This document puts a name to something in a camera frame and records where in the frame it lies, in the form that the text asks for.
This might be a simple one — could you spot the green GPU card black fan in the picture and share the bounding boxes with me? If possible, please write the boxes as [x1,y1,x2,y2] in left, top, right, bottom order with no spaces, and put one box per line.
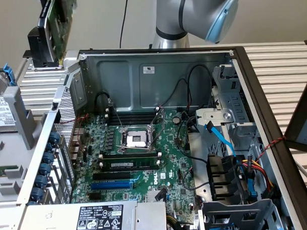
[35,0,78,68]

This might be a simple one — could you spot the black GPU holder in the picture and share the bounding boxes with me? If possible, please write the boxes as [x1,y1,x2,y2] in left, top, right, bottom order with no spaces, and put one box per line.
[22,25,67,70]

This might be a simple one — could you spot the metal socket cover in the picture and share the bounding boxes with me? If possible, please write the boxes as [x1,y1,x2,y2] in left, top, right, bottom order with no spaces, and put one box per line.
[147,107,167,149]

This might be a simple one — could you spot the thin metal locking lever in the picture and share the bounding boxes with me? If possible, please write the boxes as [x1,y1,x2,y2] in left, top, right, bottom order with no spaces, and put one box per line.
[152,121,167,148]
[107,99,125,129]

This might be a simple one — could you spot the CPU socket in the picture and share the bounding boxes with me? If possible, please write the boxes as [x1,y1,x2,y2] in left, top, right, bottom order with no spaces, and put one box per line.
[117,125,157,155]

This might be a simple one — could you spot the green motherboard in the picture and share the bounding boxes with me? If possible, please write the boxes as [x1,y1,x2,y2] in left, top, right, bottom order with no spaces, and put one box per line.
[68,104,213,223]

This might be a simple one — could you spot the grey metal PC case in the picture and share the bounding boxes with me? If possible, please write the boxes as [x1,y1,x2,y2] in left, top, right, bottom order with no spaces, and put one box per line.
[15,38,307,230]

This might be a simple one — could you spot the green RAM stick with label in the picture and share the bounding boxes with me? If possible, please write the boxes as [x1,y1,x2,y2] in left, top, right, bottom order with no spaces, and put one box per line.
[102,158,158,171]

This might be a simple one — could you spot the long black expansion slot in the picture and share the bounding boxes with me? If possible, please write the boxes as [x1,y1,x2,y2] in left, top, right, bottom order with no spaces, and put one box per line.
[92,171,132,182]

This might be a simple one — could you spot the silver disk bay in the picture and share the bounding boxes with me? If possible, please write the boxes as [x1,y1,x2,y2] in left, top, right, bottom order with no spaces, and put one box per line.
[194,63,260,140]

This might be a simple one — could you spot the silver chipset heatsink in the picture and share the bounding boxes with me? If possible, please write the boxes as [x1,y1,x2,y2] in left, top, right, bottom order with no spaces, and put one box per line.
[146,189,167,204]

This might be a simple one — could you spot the grey power supply with label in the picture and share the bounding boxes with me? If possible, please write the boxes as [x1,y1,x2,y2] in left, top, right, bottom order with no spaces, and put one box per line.
[18,196,169,230]

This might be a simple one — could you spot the grey drive cage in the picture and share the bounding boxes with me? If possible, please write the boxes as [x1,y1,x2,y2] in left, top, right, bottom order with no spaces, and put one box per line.
[197,196,287,230]

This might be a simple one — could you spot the grey parts rack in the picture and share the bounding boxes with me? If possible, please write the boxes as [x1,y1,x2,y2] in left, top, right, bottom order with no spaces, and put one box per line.
[0,61,70,211]

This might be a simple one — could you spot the dark framed side panel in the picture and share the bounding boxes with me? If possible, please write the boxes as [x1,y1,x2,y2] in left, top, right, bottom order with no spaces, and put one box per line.
[283,63,307,154]

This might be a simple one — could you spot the blue disk caddy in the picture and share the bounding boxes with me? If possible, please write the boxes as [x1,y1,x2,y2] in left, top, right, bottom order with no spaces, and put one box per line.
[2,63,19,88]

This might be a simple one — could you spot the silver hard disk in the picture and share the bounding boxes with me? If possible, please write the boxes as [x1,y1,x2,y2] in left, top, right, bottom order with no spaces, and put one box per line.
[0,73,20,134]

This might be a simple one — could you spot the curved black wire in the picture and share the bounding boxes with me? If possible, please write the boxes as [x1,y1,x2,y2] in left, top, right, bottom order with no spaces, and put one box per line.
[175,115,212,171]

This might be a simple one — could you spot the thin black wire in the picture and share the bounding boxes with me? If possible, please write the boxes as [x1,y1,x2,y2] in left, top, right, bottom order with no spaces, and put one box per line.
[158,77,194,110]

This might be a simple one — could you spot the short black wire loop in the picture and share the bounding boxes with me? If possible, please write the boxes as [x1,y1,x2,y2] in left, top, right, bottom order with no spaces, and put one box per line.
[94,91,111,109]

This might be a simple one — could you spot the thick black wire bundle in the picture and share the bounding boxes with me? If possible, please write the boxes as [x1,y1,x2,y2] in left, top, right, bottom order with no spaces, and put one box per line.
[187,64,214,109]

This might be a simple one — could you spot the blue flat data wire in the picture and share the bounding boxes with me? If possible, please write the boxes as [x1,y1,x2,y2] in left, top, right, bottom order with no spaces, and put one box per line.
[204,123,239,158]

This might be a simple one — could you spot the looped black wire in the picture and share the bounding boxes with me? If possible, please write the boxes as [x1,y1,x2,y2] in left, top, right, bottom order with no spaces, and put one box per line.
[180,167,211,193]

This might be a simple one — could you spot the red black twisted wire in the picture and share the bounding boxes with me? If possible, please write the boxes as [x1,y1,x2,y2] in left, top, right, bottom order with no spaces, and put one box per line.
[59,112,90,126]
[257,134,287,161]

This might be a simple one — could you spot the black fan duct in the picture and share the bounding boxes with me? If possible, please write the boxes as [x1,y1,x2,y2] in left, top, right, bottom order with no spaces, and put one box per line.
[205,153,244,202]

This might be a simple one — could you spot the black wall cable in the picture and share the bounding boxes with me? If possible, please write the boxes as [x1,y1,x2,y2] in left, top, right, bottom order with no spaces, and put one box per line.
[119,0,130,48]

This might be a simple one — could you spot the yellow red black power wires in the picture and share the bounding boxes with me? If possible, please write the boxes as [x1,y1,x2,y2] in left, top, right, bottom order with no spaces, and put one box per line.
[237,157,277,193]

